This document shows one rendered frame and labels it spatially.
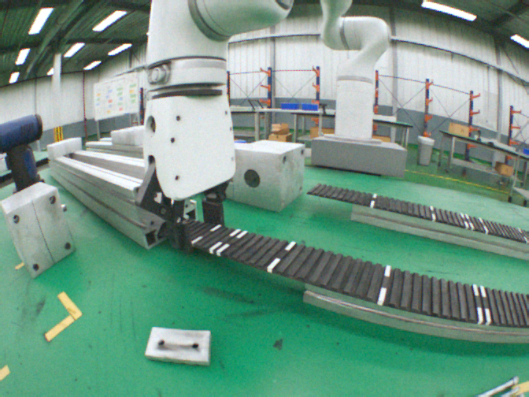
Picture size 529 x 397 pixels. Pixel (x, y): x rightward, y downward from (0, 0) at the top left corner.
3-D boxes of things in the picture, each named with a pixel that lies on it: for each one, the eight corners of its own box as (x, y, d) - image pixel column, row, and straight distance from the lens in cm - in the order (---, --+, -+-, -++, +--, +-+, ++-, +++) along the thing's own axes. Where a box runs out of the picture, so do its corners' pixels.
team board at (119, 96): (94, 158, 670) (88, 83, 671) (105, 153, 706) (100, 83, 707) (138, 154, 574) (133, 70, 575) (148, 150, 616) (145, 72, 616)
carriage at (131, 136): (168, 147, 72) (166, 124, 71) (135, 156, 66) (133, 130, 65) (140, 145, 85) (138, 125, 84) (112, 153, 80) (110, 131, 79)
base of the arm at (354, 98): (323, 135, 88) (324, 85, 89) (375, 140, 90) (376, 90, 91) (323, 139, 69) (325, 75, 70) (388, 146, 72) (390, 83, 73)
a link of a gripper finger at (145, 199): (124, 182, 22) (153, 225, 25) (182, 133, 25) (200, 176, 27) (119, 180, 23) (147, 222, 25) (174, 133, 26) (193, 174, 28)
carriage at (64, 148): (83, 157, 86) (80, 137, 85) (55, 167, 84) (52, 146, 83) (73, 155, 101) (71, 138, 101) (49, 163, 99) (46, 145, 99)
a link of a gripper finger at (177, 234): (161, 209, 23) (174, 266, 27) (186, 198, 25) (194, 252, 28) (144, 202, 26) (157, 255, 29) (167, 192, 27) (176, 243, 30)
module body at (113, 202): (198, 220, 38) (192, 166, 35) (146, 250, 33) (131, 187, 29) (71, 168, 109) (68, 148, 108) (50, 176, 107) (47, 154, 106)
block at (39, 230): (87, 242, 39) (71, 181, 36) (33, 279, 37) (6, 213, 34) (64, 228, 48) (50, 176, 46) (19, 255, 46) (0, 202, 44)
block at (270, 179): (307, 189, 50) (309, 142, 47) (279, 212, 39) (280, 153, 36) (268, 182, 53) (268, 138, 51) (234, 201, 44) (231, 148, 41)
